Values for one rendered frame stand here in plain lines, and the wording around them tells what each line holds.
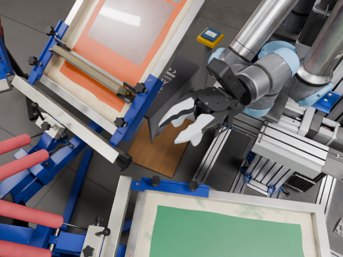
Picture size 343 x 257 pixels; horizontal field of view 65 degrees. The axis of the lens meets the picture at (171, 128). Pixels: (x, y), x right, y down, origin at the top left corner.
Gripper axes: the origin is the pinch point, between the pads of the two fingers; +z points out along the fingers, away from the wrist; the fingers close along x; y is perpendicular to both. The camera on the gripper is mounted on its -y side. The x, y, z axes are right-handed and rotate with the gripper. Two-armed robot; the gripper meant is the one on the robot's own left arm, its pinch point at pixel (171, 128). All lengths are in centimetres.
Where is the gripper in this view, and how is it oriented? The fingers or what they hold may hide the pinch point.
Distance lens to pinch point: 52.5
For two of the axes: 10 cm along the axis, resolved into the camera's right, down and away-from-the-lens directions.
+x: -5.9, -6.0, 5.3
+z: -8.0, 5.1, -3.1
